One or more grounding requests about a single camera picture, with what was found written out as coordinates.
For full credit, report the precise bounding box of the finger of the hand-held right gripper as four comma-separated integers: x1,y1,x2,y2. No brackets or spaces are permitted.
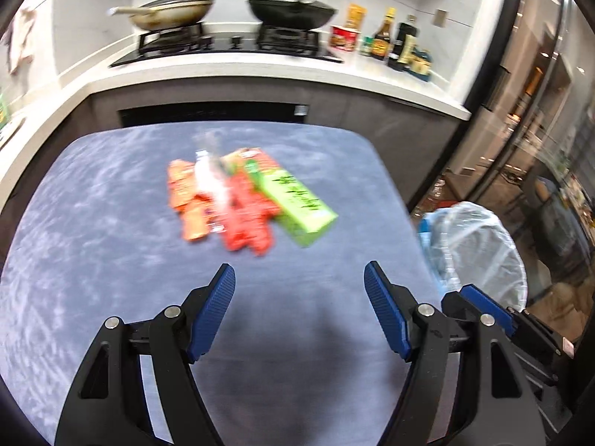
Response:
441,292,479,323
459,285,518,337

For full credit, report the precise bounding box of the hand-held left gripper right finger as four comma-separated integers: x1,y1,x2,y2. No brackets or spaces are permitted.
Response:
363,260,547,446

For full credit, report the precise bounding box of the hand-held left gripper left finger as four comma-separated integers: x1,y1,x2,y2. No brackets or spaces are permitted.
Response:
55,262,237,446

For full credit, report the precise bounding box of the black trash bin with liner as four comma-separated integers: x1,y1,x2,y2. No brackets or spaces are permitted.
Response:
418,201,530,311

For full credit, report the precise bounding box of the red plastic bag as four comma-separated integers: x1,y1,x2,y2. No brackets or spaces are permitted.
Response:
223,167,280,256

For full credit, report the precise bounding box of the orange snack wrapper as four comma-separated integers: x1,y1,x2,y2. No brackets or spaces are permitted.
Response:
168,158,228,242

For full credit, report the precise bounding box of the green cardboard box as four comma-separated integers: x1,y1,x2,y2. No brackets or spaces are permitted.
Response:
246,158,339,248

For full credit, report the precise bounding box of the clear plastic bottle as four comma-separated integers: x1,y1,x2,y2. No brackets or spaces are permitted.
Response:
193,132,233,214

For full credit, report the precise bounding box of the orange packet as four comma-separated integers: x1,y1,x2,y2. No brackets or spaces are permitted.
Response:
228,148,280,172

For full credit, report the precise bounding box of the glass sliding door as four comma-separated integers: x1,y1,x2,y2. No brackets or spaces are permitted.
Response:
404,0,595,446

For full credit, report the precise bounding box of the kitchen counter with grey cabinets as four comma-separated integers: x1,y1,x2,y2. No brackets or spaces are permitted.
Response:
0,51,472,210

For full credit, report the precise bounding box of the blue seasoning jar set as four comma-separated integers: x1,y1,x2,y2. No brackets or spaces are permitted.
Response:
409,46,434,82

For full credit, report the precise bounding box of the black gas hob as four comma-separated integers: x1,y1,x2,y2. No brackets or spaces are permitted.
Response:
109,23,345,68

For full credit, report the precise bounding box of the dark soy sauce bottle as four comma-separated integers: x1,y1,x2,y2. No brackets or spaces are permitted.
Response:
388,15,419,71

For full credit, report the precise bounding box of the brown sauce bottle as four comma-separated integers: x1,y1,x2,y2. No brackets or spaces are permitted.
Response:
371,8,397,62

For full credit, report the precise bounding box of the red instant noodle cup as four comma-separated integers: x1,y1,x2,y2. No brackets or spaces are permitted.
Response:
330,25,362,53

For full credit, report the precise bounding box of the yellow seasoning packet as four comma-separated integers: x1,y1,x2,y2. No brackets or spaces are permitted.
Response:
345,4,366,31

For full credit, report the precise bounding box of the beige wok with glass lid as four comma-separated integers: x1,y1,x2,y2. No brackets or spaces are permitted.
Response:
108,0,217,31

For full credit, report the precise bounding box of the black wok with lid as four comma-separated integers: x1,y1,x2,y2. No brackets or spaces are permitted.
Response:
246,0,336,31

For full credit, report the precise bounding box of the white hanging towel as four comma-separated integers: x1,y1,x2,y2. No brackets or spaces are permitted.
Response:
7,7,38,77

